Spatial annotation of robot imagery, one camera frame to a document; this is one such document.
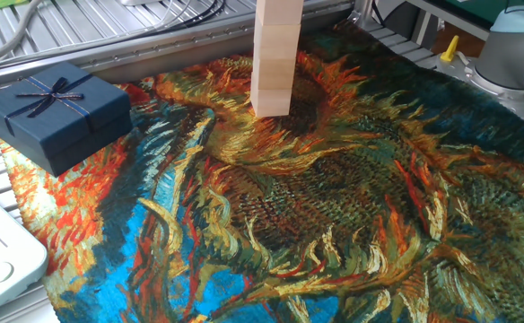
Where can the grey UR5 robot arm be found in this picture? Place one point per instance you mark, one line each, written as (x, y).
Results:
(513, 54)

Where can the sunflower painting cloth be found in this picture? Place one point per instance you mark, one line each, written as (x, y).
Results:
(334, 224)

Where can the navy gift box with ribbon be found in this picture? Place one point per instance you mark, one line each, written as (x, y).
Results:
(55, 116)

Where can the white plastic device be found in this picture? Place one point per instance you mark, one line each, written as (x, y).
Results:
(2, 251)

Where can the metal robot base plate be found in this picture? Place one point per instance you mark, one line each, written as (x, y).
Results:
(491, 92)

